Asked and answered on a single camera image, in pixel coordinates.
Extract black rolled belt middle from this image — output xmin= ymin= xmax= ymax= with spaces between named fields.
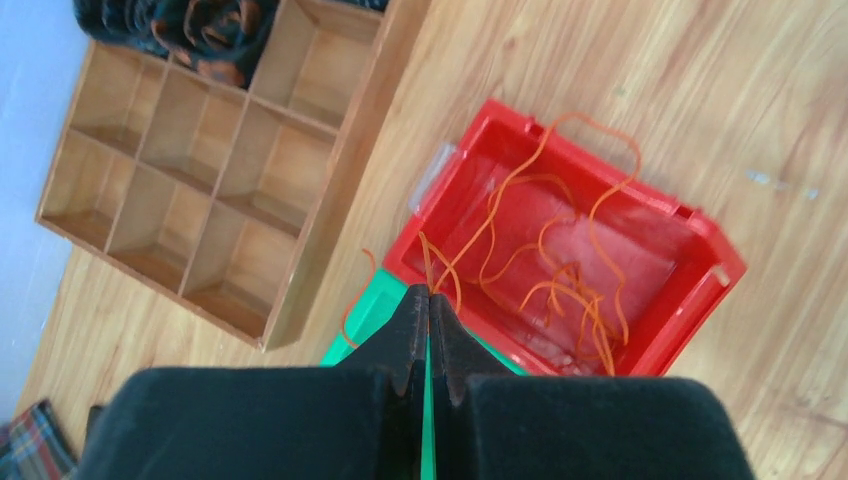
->
xmin=73 ymin=0 xmax=280 ymax=89

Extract red plastic bin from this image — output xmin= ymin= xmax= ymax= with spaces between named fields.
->
xmin=383 ymin=99 xmax=747 ymax=376

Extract wooden compartment tray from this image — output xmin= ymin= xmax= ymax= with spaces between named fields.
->
xmin=35 ymin=1 xmax=430 ymax=351

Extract green plastic bin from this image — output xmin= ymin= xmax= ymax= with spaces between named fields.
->
xmin=319 ymin=268 xmax=528 ymax=480

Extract plaid cloth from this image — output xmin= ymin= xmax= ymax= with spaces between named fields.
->
xmin=1 ymin=399 xmax=78 ymax=480

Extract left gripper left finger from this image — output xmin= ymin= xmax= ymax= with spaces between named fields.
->
xmin=79 ymin=286 xmax=429 ymax=479

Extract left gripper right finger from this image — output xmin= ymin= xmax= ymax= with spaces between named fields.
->
xmin=429 ymin=295 xmax=753 ymax=479

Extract orange wires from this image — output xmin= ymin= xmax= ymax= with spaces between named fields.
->
xmin=339 ymin=112 xmax=644 ymax=378

